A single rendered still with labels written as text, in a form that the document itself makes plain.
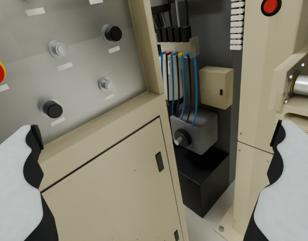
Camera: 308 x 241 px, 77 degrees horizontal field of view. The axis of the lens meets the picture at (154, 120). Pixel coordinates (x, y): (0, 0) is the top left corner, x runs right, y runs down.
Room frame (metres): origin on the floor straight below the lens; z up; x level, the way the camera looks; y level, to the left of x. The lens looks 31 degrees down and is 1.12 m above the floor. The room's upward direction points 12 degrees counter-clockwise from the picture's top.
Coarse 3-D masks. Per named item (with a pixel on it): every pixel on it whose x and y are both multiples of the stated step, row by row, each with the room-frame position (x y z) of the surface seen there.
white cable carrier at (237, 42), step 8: (232, 0) 0.59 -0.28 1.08; (240, 0) 0.61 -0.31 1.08; (240, 8) 0.61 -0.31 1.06; (232, 16) 0.59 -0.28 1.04; (240, 16) 0.57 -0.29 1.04; (232, 24) 0.59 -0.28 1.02; (240, 24) 0.57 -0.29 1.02; (232, 32) 0.59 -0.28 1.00; (240, 32) 0.57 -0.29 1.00; (232, 40) 0.59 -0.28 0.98; (240, 40) 0.57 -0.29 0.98; (232, 48) 0.58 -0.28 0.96; (240, 48) 0.57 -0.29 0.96
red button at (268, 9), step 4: (268, 0) 0.50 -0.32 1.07; (272, 0) 0.49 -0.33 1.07; (276, 0) 0.49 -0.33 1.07; (264, 4) 0.51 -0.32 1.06; (268, 4) 0.50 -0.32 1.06; (272, 4) 0.49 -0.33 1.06; (276, 4) 0.49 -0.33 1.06; (264, 8) 0.51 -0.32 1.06; (268, 8) 0.50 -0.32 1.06; (272, 8) 0.49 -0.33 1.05; (276, 8) 0.49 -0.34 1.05; (268, 12) 0.50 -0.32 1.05
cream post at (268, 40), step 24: (264, 0) 0.51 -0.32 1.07; (288, 0) 0.47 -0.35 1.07; (264, 24) 0.51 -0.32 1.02; (288, 24) 0.46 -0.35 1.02; (264, 48) 0.50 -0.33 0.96; (288, 48) 0.46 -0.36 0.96; (264, 72) 0.50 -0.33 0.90; (240, 96) 0.55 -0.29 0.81; (264, 96) 0.49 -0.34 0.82; (240, 120) 0.54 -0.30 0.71; (264, 120) 0.48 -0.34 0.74; (240, 144) 0.54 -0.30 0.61; (264, 144) 0.47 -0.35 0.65; (240, 168) 0.53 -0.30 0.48; (264, 168) 0.46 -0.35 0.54; (240, 192) 0.53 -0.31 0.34; (240, 216) 0.52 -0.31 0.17
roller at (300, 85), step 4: (296, 76) 0.39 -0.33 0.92; (300, 76) 0.38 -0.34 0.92; (304, 76) 0.38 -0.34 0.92; (296, 80) 0.38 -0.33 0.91; (300, 80) 0.37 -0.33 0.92; (304, 80) 0.37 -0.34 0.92; (292, 84) 0.38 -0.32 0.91; (296, 84) 0.37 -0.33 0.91; (300, 84) 0.37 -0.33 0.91; (304, 84) 0.36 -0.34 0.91; (292, 88) 0.38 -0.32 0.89; (296, 88) 0.37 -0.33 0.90; (300, 88) 0.37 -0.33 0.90; (304, 88) 0.36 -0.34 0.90; (292, 92) 0.38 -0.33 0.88; (296, 92) 0.37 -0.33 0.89; (300, 92) 0.37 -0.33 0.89; (304, 92) 0.36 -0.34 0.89
